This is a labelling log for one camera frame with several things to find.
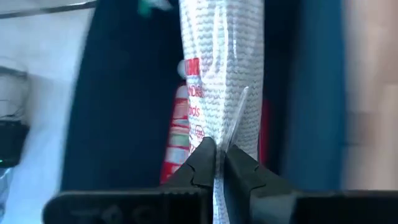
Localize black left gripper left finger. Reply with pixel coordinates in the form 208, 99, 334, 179
42, 136, 218, 224

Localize black floor device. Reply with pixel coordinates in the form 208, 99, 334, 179
0, 119, 29, 168

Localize navy white striped fabric basket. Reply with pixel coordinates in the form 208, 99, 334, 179
60, 0, 346, 191

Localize green white basket tag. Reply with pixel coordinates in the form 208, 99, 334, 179
138, 0, 172, 17

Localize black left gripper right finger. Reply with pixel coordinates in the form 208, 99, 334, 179
223, 144, 398, 224

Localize knit white bandage roll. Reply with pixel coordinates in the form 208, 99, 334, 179
178, 0, 266, 224

